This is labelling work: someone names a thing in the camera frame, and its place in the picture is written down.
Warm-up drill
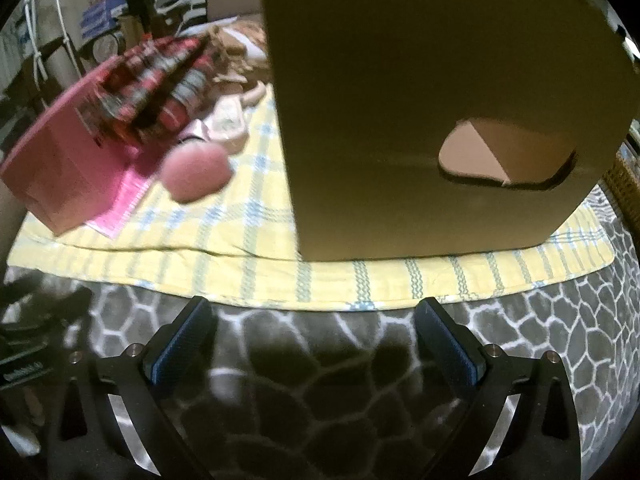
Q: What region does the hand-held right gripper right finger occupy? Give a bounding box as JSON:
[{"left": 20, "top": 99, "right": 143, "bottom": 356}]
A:
[{"left": 412, "top": 297, "right": 597, "bottom": 480}]

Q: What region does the pink fluffy towel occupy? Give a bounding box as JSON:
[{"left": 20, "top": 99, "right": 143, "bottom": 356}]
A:
[{"left": 82, "top": 160, "right": 166, "bottom": 241}]

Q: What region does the wicker basket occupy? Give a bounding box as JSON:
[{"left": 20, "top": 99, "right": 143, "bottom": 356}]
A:
[{"left": 602, "top": 150, "right": 640, "bottom": 233}]

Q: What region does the person's left hand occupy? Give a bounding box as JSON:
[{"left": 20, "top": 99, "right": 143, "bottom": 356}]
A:
[{"left": 0, "top": 392, "right": 43, "bottom": 456}]

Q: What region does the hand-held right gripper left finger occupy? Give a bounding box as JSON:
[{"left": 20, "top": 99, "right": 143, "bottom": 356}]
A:
[{"left": 47, "top": 296, "right": 221, "bottom": 480}]

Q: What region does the yellow plaid blanket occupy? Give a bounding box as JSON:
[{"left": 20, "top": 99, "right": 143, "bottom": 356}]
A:
[{"left": 10, "top": 80, "right": 615, "bottom": 311}]

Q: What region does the grey patterned blanket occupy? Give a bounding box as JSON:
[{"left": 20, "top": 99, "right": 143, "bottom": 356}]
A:
[{"left": 0, "top": 180, "right": 640, "bottom": 480}]

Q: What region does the red printed snack packet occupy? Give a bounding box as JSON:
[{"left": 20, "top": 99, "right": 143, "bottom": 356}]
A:
[{"left": 77, "top": 35, "right": 221, "bottom": 153}]

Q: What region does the blue box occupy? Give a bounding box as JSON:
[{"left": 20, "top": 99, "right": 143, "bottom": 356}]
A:
[{"left": 80, "top": 0, "right": 128, "bottom": 40}]

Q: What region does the pink box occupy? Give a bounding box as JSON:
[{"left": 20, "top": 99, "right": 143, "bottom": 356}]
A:
[{"left": 0, "top": 52, "right": 166, "bottom": 236}]

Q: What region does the pink makeup sponge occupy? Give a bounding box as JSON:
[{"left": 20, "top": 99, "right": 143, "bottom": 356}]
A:
[{"left": 161, "top": 142, "right": 233, "bottom": 205}]

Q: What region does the brown cardboard box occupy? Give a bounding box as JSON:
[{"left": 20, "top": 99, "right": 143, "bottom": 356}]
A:
[{"left": 255, "top": 0, "right": 632, "bottom": 263}]

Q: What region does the pink handheld fan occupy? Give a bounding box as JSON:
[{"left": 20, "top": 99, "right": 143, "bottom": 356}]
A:
[{"left": 192, "top": 95, "right": 249, "bottom": 153}]

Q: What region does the round metal tin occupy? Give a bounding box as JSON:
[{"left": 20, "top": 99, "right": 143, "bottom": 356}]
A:
[{"left": 92, "top": 35, "right": 126, "bottom": 66}]

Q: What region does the white pipe rack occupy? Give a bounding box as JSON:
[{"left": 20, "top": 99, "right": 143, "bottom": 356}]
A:
[{"left": 20, "top": 0, "right": 86, "bottom": 83}]

